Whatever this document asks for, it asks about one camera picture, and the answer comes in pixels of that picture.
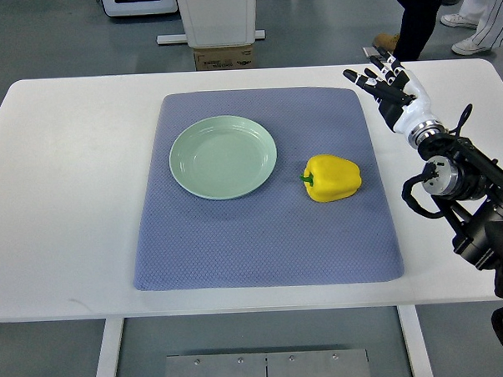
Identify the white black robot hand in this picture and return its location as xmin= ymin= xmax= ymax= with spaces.
xmin=344 ymin=50 xmax=446 ymax=148

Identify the yellow bell pepper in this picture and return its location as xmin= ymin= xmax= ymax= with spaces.
xmin=300 ymin=154 xmax=362 ymax=203

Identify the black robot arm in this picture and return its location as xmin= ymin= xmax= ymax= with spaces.
xmin=402 ymin=107 xmax=503 ymax=299

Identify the light green plate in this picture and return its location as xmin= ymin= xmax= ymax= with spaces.
xmin=169 ymin=115 xmax=278 ymax=200

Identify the person in dark trousers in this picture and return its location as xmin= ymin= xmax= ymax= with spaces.
xmin=372 ymin=0 xmax=442 ymax=62

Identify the person in white striped trousers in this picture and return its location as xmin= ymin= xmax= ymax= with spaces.
xmin=440 ymin=0 xmax=503 ymax=56

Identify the blue textured mat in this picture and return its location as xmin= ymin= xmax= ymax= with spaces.
xmin=133 ymin=87 xmax=404 ymax=291

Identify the brown cardboard box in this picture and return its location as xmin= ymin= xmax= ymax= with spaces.
xmin=194 ymin=45 xmax=255 ymax=72

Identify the right white table leg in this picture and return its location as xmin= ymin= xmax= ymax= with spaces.
xmin=397 ymin=305 xmax=435 ymax=377

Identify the white table leg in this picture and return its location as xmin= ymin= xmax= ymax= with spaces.
xmin=397 ymin=305 xmax=435 ymax=377
xmin=95 ymin=317 xmax=124 ymax=377

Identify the white appliance with slot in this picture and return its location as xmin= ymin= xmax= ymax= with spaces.
xmin=101 ymin=0 xmax=178 ymax=18

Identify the left white table leg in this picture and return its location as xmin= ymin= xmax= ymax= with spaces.
xmin=95 ymin=317 xmax=124 ymax=377

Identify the white pedestal column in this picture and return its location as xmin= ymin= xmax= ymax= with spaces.
xmin=157 ymin=0 xmax=266 ymax=49

